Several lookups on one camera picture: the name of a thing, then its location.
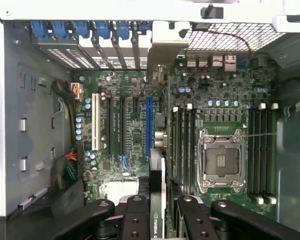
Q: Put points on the green Dell motherboard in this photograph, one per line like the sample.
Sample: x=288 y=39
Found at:
x=135 y=130

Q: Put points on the dark open PC case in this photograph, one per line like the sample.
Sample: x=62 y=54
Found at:
x=292 y=155

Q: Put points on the metal CPU socket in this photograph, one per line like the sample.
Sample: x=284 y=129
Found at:
x=221 y=161

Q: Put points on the short black expansion slot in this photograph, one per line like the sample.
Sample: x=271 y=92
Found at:
x=136 y=105

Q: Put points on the blue expansion slot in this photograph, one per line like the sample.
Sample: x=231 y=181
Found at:
x=149 y=127

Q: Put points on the black RAM slot bank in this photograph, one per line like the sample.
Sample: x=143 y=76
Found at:
x=261 y=150
x=186 y=150

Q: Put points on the silver chipset heatsink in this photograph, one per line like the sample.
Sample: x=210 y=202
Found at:
x=120 y=188

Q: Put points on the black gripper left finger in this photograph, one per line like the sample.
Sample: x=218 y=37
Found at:
x=136 y=222

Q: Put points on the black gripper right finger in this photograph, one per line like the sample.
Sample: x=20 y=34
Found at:
x=197 y=222

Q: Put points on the white expansion slot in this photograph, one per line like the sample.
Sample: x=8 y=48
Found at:
x=96 y=122

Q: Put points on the long black expansion slot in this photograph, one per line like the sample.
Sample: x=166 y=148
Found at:
x=110 y=125
x=123 y=125

